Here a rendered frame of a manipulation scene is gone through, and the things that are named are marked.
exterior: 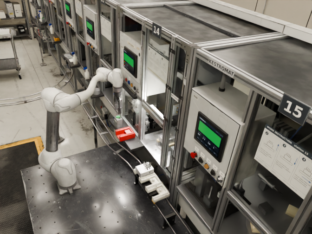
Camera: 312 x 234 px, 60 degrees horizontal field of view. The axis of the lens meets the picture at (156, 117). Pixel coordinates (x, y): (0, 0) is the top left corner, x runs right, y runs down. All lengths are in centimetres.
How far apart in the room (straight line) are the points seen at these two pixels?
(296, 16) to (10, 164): 501
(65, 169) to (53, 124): 37
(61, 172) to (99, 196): 38
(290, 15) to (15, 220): 515
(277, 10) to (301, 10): 47
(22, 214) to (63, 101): 161
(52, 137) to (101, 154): 62
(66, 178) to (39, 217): 34
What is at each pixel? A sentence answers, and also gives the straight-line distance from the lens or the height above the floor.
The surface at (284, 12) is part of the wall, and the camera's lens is 567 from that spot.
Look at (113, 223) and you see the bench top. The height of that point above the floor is 68.
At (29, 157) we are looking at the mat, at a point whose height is 1.
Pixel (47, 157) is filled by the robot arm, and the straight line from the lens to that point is 249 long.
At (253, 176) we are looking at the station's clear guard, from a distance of 151.
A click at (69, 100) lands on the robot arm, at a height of 148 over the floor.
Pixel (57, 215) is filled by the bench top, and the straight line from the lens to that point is 239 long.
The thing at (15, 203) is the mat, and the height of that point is 1.
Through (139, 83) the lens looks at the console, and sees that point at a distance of 232.
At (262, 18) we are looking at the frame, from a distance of 229.
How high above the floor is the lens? 255
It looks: 34 degrees down
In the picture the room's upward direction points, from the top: 4 degrees clockwise
